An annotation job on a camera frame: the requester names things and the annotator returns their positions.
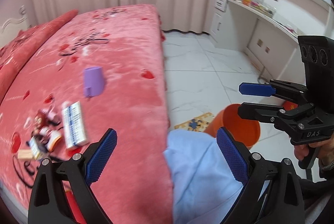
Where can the red gift box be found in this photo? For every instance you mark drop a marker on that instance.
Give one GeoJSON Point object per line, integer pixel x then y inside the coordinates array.
{"type": "Point", "coordinates": [287, 105]}

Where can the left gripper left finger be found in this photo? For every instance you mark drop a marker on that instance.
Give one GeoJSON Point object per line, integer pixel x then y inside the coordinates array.
{"type": "Point", "coordinates": [97, 155]}

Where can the red devil doll toy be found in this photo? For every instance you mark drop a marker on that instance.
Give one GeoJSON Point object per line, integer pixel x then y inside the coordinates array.
{"type": "Point", "coordinates": [44, 132]}

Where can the light blue trousers leg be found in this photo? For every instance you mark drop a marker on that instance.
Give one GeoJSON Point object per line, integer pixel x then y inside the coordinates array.
{"type": "Point", "coordinates": [204, 188]}

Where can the pink plastic clip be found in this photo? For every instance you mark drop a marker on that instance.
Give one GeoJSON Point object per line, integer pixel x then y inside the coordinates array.
{"type": "Point", "coordinates": [52, 117]}

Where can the white desk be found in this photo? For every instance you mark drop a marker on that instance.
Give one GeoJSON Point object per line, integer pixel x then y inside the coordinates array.
{"type": "Point", "coordinates": [268, 43]}

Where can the yellow foam puzzle mat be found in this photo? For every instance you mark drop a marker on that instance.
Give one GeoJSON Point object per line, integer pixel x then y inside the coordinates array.
{"type": "Point", "coordinates": [197, 124]}

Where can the orange trash bucket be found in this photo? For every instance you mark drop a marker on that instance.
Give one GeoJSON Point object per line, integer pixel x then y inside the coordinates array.
{"type": "Point", "coordinates": [242, 130]}

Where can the folded red quilt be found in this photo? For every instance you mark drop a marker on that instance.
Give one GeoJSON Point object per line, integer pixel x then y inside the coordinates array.
{"type": "Point", "coordinates": [17, 52]}

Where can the right forearm grey cuff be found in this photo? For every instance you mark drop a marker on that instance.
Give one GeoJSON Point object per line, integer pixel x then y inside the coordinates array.
{"type": "Point", "coordinates": [326, 169]}

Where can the white carved headboard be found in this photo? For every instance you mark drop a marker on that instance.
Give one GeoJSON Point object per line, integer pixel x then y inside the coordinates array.
{"type": "Point", "coordinates": [11, 27]}

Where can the small tan cardboard box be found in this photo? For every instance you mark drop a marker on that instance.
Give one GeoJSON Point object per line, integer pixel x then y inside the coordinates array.
{"type": "Point", "coordinates": [25, 155]}

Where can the white blue medicine box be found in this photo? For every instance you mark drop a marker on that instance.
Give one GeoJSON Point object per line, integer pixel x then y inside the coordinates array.
{"type": "Point", "coordinates": [74, 130]}

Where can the purple plastic dustpan piece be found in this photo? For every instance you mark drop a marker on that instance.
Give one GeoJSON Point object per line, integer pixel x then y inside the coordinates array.
{"type": "Point", "coordinates": [94, 81]}

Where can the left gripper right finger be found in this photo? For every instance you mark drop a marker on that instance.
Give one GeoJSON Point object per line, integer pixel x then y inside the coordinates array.
{"type": "Point", "coordinates": [234, 158]}

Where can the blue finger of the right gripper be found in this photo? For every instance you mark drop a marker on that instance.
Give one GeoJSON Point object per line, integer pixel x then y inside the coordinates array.
{"type": "Point", "coordinates": [253, 89]}
{"type": "Point", "coordinates": [260, 112]}

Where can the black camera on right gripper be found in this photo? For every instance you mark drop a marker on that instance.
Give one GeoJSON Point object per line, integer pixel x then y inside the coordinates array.
{"type": "Point", "coordinates": [317, 56]}

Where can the blue white small box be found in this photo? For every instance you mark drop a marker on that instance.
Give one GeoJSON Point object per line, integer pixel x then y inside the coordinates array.
{"type": "Point", "coordinates": [37, 153]}

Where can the pink heart bedspread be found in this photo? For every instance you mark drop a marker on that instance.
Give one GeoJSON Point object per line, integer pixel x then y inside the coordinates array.
{"type": "Point", "coordinates": [126, 41]}

